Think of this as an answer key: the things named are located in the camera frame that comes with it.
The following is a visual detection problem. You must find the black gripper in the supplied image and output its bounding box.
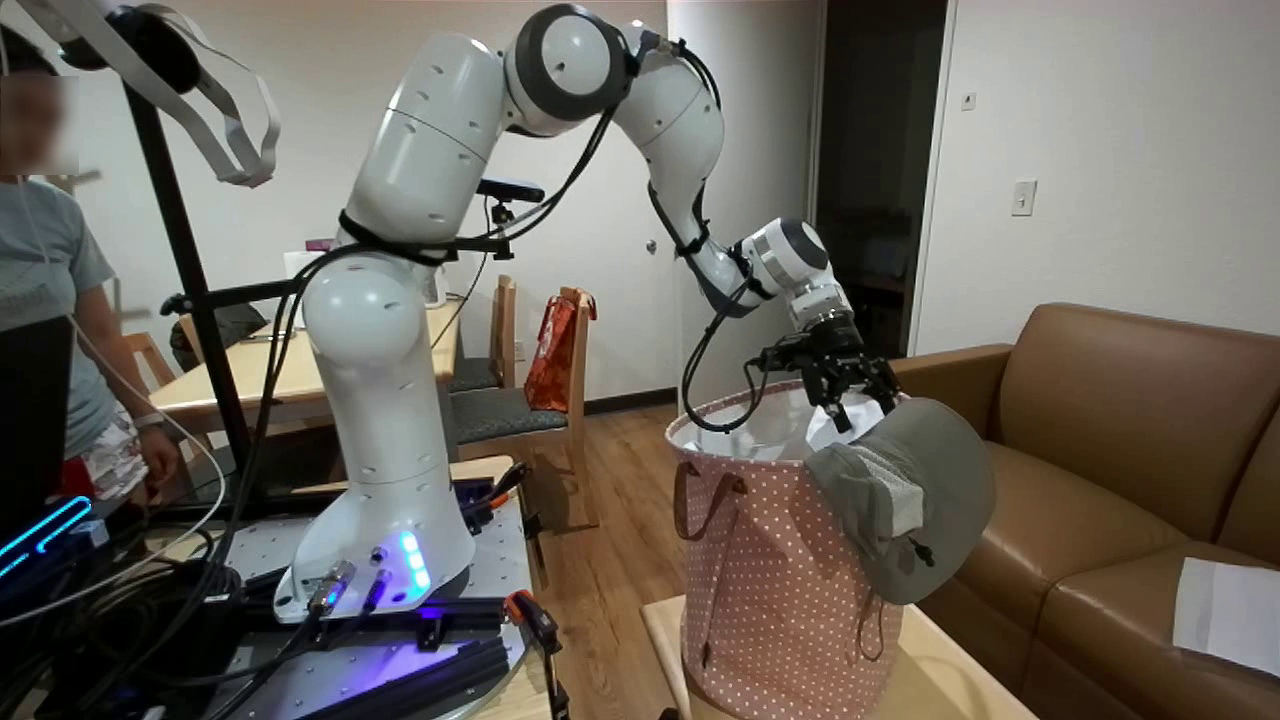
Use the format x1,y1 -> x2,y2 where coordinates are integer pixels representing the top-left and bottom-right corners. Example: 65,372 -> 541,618
756,310 -> 905,440

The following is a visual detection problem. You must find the grey hat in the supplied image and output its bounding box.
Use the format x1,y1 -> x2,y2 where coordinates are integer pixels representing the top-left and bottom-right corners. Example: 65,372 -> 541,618
800,391 -> 1002,610

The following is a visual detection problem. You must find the person's left forearm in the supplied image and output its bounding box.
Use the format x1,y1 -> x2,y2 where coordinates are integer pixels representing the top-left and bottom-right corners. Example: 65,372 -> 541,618
71,272 -> 171,437

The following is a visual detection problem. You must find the pink polka dot laundry bag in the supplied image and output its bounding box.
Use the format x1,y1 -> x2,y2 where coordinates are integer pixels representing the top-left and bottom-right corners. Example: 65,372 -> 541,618
660,381 -> 914,720

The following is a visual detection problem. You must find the orange bag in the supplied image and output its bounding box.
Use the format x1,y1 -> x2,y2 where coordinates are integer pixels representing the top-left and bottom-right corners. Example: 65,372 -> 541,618
519,290 -> 591,419

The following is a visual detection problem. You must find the person's left hand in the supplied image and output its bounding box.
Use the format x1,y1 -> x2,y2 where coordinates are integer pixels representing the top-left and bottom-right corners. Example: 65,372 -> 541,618
131,415 -> 194,513

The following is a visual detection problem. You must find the brown leather sofa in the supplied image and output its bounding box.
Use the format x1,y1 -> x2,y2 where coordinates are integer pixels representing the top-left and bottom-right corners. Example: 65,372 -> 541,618
889,299 -> 1280,720

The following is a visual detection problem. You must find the wooden chair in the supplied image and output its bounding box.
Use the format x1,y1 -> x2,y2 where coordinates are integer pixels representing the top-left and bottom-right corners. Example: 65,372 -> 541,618
440,272 -> 603,542

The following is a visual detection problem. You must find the white paper sheet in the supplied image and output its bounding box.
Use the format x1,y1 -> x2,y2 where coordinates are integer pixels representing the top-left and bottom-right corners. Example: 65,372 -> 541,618
1168,551 -> 1280,686

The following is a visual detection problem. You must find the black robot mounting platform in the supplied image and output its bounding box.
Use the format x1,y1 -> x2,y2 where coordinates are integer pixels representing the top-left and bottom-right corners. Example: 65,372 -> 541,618
196,454 -> 567,720

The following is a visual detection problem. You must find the wooden desk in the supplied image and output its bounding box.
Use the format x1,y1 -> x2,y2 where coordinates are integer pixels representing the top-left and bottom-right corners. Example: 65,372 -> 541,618
139,297 -> 465,432

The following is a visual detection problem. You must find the black tripod pole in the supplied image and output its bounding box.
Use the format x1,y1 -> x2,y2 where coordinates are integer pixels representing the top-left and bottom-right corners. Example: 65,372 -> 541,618
117,73 -> 262,515

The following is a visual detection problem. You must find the white VR headset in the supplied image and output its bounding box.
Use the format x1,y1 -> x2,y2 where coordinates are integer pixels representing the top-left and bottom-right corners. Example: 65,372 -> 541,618
49,0 -> 284,193

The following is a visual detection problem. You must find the computer with blue lights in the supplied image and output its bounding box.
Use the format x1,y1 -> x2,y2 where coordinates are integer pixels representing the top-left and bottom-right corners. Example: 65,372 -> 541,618
0,487 -> 113,596

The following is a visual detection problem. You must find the person in grey shirt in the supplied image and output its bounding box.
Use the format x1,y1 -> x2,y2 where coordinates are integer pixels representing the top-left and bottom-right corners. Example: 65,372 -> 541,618
0,73 -> 194,535

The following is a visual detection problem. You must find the white wall outlet plate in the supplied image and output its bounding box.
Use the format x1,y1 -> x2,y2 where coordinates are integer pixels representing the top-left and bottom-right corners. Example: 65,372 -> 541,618
1007,171 -> 1043,223

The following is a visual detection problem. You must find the black camera on boom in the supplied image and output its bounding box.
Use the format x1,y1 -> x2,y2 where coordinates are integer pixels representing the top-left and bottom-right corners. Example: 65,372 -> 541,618
472,171 -> 552,260

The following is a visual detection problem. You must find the red handled clamp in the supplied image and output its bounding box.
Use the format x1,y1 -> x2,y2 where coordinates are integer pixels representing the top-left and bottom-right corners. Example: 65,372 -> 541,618
500,588 -> 576,720

